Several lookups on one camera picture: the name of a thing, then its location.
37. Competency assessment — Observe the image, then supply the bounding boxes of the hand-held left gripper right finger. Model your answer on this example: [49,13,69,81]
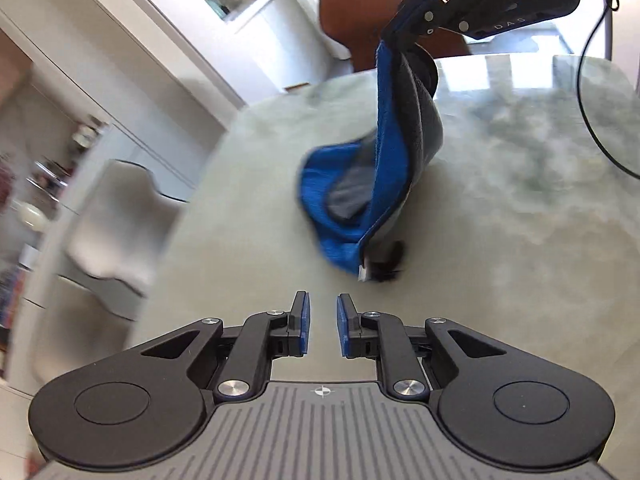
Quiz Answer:
[336,293,505,402]

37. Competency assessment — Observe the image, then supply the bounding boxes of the cluttered shelf unit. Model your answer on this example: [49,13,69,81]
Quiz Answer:
[0,112,112,356]

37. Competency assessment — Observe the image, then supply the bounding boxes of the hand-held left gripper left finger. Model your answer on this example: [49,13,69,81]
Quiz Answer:
[141,290,312,404]

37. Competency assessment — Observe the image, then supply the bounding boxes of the black cable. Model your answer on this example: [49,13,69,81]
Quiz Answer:
[576,0,640,181]

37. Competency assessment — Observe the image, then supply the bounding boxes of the brown chair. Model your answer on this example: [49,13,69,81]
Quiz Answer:
[319,0,477,74]

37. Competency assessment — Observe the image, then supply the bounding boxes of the white chair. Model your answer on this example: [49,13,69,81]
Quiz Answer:
[64,158,190,322]

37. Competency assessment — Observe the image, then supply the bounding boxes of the blue and grey towel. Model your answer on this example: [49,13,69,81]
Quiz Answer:
[298,39,446,281]

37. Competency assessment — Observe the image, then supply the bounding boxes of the white wall shelf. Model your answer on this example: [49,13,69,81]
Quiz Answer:
[199,0,292,28]

